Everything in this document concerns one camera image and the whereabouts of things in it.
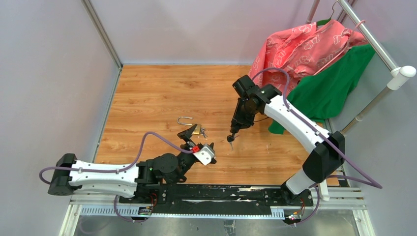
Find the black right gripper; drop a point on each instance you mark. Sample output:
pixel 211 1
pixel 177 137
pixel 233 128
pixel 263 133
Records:
pixel 244 122

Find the pink patterned garment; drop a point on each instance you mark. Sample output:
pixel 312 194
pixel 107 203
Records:
pixel 302 51

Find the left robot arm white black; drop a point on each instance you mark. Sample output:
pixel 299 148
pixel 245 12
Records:
pixel 141 180

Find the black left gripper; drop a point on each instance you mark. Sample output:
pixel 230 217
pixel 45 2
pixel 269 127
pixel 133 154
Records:
pixel 186 135

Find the green garment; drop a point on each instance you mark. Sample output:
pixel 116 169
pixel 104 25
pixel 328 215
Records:
pixel 319 84

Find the aluminium corner frame post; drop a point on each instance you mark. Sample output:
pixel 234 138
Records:
pixel 102 32

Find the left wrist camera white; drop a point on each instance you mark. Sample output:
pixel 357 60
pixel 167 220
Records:
pixel 205 154

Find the metal clothes rack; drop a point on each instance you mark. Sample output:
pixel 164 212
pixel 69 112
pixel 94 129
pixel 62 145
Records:
pixel 384 142

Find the brass padlock steel shackle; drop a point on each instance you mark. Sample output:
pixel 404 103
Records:
pixel 197 130

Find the black-headed key bunch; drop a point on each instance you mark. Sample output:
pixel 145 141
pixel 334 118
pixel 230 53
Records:
pixel 230 139

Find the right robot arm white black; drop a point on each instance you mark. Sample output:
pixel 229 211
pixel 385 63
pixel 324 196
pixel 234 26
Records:
pixel 325 149

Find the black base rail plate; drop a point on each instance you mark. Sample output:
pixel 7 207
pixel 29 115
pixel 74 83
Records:
pixel 219 201

